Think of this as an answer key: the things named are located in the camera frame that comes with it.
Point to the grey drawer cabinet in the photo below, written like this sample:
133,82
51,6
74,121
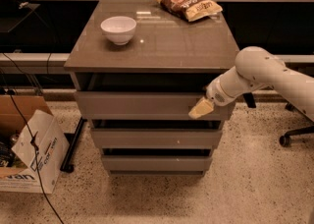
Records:
166,54

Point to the grey top drawer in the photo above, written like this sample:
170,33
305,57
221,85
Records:
105,105

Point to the white ceramic bowl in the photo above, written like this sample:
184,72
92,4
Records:
119,30

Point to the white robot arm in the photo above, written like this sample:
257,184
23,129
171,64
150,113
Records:
256,68

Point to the black table leg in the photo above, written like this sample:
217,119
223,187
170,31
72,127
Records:
249,100
72,139

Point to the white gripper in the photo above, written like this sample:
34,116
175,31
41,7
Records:
217,93

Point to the black right table leg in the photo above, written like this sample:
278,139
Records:
249,100

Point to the brown chip bag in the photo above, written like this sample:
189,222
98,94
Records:
191,10

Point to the grey middle drawer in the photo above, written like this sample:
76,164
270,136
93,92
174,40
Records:
134,138

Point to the grey drawer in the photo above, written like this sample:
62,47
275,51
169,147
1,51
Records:
134,138
156,164
105,105

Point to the grey bottom drawer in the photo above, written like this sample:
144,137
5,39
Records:
156,164

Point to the open cardboard box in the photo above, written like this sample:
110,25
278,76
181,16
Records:
39,144

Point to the black office chair base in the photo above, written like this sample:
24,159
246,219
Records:
285,139

